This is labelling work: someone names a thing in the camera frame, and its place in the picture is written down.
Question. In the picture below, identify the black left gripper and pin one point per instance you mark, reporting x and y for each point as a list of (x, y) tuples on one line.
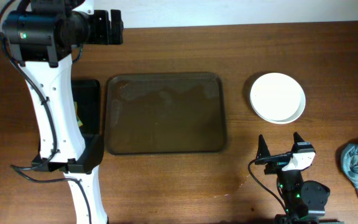
[(104, 37)]

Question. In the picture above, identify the black plastic tray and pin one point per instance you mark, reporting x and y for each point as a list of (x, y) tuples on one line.
[(87, 94)]

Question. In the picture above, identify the light blue plate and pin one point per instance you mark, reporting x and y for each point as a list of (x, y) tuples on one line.
[(279, 110)]

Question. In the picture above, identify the yellow green sponge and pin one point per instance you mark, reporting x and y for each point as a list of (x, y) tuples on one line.
[(79, 122)]

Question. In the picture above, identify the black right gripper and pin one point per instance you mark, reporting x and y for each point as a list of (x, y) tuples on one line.
[(263, 151)]

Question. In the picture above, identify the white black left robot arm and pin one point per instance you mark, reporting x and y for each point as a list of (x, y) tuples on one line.
[(38, 38)]

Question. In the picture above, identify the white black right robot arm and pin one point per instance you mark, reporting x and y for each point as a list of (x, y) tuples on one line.
[(303, 201)]

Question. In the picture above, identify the cream white plate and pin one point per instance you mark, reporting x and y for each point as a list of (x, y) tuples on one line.
[(275, 84)]

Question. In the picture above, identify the brown plastic tray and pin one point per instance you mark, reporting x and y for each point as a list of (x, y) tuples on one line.
[(165, 113)]

